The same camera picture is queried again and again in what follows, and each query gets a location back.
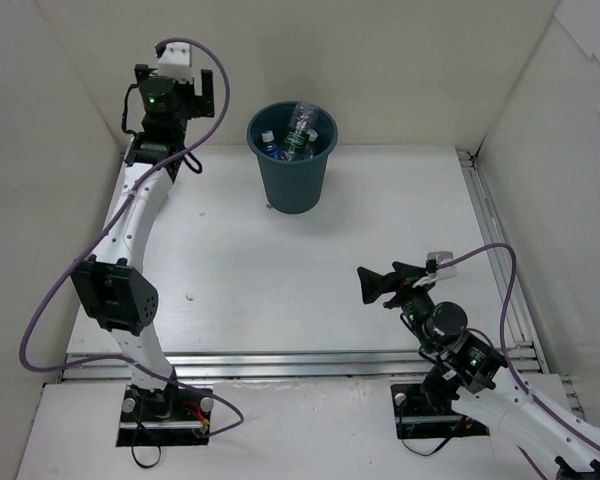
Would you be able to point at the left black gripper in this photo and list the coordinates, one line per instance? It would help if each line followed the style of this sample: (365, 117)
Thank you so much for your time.
(205, 93)

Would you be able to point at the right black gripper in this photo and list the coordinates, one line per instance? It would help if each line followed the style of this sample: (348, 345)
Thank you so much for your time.
(400, 286)

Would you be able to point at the clear bottle dark blue label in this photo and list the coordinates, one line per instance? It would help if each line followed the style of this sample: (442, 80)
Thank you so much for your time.
(270, 146)

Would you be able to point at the clear bottle green label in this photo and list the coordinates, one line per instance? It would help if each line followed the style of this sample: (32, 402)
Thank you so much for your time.
(299, 127)

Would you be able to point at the small clear bottle black label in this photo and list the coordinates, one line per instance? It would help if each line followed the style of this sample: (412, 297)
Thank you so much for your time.
(310, 150)

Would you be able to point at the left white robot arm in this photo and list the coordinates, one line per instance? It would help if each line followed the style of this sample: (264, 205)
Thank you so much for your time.
(110, 281)

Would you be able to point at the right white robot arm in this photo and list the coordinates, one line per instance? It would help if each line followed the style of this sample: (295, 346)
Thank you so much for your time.
(473, 379)

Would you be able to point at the dark teal plastic bin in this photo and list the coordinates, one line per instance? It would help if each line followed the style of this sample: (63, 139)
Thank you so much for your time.
(291, 187)

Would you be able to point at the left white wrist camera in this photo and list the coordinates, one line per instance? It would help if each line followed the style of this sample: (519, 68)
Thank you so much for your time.
(175, 62)

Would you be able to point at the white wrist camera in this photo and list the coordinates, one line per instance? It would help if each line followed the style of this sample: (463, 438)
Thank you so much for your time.
(175, 62)
(439, 266)

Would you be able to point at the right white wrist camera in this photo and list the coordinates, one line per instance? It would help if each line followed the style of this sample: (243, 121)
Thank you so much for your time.
(439, 266)

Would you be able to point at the front aluminium rail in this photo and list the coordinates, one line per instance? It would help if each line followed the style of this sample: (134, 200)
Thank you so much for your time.
(288, 365)

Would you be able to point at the aluminium rail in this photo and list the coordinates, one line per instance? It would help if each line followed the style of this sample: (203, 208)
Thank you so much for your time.
(288, 365)
(520, 328)

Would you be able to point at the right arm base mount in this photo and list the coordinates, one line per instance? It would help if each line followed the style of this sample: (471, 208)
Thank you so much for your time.
(417, 419)

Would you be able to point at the right aluminium rail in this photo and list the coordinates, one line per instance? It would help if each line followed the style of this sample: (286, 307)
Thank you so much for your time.
(520, 328)

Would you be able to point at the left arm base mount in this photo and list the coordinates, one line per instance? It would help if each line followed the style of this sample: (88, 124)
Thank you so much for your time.
(179, 417)

